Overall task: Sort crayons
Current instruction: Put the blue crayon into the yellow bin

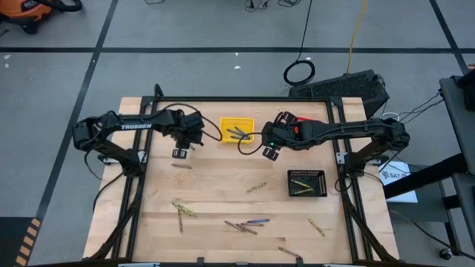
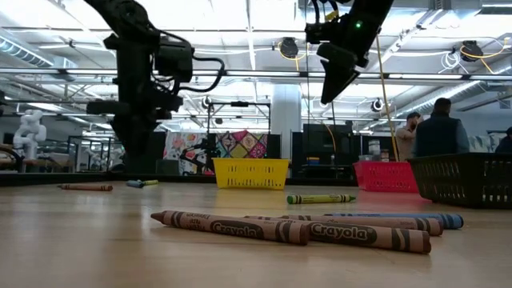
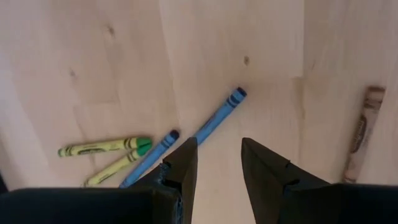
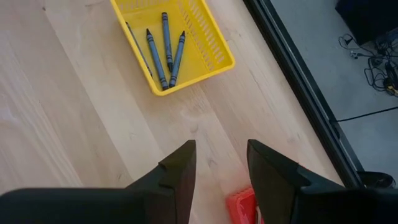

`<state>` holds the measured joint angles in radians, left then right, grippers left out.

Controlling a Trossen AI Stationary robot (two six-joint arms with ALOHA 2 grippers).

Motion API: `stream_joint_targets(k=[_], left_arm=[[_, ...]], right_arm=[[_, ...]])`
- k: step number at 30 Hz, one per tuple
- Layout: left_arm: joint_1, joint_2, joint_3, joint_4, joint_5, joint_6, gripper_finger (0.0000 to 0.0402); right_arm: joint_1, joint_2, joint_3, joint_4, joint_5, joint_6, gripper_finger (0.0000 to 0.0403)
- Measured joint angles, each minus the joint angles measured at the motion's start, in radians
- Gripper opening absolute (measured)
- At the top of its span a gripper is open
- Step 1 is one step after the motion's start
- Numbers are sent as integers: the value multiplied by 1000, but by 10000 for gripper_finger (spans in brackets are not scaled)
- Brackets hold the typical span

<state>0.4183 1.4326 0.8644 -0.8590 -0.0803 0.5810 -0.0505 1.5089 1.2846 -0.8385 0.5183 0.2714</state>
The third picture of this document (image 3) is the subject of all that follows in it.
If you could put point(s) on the brown crayon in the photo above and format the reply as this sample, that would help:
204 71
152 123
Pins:
362 133

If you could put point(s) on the green crayon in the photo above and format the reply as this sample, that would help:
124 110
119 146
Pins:
99 147
115 166

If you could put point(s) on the blue crayon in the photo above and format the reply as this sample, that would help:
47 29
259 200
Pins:
220 113
152 155

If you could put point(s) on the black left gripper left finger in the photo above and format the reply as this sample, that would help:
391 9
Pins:
93 207

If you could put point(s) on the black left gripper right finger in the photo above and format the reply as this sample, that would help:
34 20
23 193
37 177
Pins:
326 205

